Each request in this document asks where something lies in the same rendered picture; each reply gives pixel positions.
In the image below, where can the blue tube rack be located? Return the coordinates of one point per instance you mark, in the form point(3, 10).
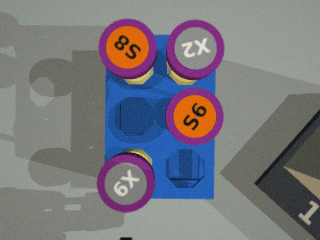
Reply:
point(135, 119)

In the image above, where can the grey bench mat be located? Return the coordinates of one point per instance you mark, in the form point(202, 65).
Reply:
point(52, 117)

